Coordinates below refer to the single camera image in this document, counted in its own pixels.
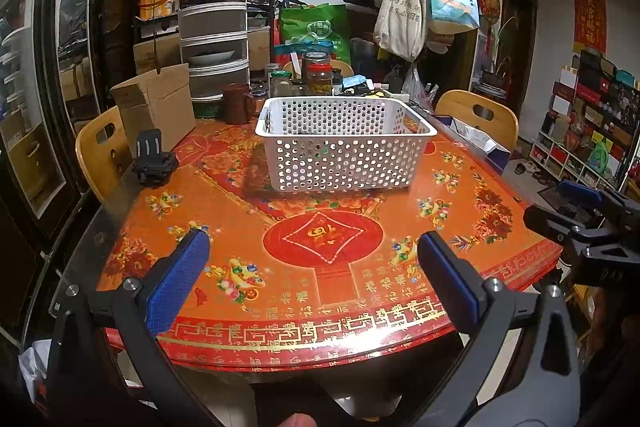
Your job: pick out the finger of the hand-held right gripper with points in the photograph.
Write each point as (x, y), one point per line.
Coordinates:
(580, 193)
(545, 219)

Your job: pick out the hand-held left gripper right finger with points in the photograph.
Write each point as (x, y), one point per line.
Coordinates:
(447, 277)

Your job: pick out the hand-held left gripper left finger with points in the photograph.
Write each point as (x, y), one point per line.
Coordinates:
(177, 282)

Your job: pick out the white perforated plastic basket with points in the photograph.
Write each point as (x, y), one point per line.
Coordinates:
(345, 135)

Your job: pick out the blue folder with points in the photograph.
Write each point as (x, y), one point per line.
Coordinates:
(495, 157)

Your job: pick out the shelf of boxes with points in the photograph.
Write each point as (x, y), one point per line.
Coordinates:
(590, 107)

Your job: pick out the black folding stand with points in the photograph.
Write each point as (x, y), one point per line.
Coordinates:
(155, 167)

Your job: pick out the white plastic bag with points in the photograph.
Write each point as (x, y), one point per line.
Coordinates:
(32, 367)

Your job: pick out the green plastic basket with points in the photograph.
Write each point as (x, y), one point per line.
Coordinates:
(207, 109)

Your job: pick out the open cardboard box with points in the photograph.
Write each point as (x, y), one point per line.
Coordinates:
(160, 107)

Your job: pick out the clear plastic bag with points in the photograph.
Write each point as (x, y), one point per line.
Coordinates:
(415, 87)

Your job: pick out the brown mug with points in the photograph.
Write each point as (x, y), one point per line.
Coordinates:
(236, 104)

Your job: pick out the small glass jar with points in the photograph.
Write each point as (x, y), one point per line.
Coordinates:
(258, 102)

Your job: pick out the round red ornament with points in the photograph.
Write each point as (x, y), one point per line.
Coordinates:
(490, 4)

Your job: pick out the glass jar with pale contents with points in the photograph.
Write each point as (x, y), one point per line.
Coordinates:
(280, 84)

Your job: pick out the dark framed glass cabinet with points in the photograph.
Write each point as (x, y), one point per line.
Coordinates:
(30, 107)

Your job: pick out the red-lidded pickle jar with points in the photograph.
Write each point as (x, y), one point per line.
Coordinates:
(320, 82)

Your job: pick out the plain cardboard box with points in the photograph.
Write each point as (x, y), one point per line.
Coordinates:
(260, 49)

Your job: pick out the beige canvas tote bag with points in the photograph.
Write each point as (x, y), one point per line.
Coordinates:
(400, 17)

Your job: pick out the black-lidded glass jar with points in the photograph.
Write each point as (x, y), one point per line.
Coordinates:
(315, 57)

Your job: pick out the orange box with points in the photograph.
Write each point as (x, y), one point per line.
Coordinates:
(157, 2)

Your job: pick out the green shopping bag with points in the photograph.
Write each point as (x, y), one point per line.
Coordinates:
(315, 27)

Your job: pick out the red wall hanging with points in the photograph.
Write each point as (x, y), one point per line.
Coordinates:
(590, 17)

